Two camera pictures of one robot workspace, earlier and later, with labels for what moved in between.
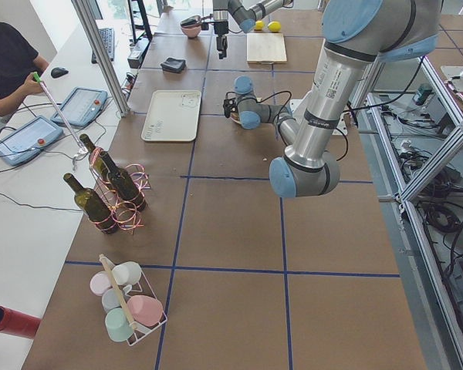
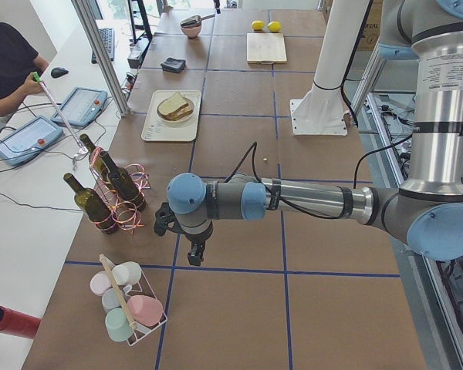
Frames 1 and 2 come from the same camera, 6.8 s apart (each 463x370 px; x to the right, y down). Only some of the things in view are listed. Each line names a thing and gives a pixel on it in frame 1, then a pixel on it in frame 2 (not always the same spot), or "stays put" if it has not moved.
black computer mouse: [57, 72] stays put
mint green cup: [117, 324] stays put
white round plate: [235, 120] → [178, 121]
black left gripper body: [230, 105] → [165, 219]
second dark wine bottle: [125, 184] stays put
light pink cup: [99, 281] stays put
